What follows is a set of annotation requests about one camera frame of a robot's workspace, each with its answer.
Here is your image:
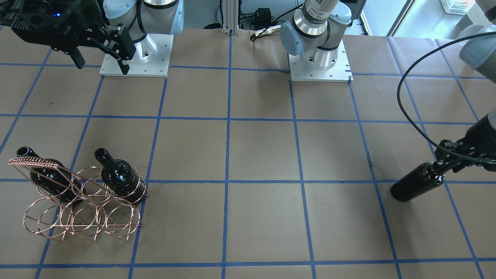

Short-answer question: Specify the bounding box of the copper wire wine basket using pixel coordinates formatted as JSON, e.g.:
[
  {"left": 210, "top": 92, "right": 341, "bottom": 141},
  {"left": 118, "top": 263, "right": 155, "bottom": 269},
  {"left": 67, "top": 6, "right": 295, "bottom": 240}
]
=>
[{"left": 8, "top": 157, "right": 145, "bottom": 242}]

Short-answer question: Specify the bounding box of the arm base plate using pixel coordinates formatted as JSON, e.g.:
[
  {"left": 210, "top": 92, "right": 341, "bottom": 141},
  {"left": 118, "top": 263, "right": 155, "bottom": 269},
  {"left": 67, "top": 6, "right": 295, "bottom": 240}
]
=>
[
  {"left": 288, "top": 41, "right": 354, "bottom": 83},
  {"left": 100, "top": 34, "right": 174, "bottom": 78}
]

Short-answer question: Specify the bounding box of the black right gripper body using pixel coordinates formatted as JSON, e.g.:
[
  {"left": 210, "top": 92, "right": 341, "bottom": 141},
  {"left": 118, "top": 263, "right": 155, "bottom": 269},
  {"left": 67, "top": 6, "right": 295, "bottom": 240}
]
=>
[{"left": 11, "top": 0, "right": 136, "bottom": 60}]

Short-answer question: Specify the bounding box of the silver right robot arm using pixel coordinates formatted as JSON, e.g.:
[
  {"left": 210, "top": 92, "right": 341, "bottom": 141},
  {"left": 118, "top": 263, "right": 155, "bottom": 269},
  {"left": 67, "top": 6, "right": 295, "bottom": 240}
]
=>
[{"left": 1, "top": 0, "right": 184, "bottom": 77}]

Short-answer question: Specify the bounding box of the black braided cable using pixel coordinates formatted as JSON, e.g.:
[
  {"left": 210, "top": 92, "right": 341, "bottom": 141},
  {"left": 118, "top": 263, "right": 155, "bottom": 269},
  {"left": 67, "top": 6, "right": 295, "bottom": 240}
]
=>
[{"left": 396, "top": 33, "right": 496, "bottom": 165}]

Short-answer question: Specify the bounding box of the aluminium frame post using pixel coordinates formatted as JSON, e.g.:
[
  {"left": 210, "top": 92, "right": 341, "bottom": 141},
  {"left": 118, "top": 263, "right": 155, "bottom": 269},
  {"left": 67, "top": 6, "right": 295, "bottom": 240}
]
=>
[{"left": 220, "top": 0, "right": 241, "bottom": 35}]

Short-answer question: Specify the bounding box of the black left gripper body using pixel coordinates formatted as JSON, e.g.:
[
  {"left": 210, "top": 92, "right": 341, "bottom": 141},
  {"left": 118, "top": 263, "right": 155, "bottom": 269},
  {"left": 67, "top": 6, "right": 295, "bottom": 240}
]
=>
[{"left": 434, "top": 112, "right": 496, "bottom": 173}]

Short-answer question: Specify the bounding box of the dark wine bottle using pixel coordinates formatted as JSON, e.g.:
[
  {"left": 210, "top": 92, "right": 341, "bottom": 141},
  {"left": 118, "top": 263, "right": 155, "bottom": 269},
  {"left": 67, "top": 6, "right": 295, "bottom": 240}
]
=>
[
  {"left": 94, "top": 148, "right": 145, "bottom": 205},
  {"left": 390, "top": 162, "right": 445, "bottom": 202}
]

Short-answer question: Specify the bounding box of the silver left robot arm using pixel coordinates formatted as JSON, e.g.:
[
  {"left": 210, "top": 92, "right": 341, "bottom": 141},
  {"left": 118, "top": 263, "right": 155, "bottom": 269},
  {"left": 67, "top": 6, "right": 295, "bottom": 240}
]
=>
[{"left": 429, "top": 0, "right": 496, "bottom": 175}]

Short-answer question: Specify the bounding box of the dark wine bottle in basket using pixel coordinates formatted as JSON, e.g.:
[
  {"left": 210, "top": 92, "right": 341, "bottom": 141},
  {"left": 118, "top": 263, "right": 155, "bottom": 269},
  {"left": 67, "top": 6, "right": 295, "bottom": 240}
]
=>
[{"left": 94, "top": 148, "right": 145, "bottom": 205}]

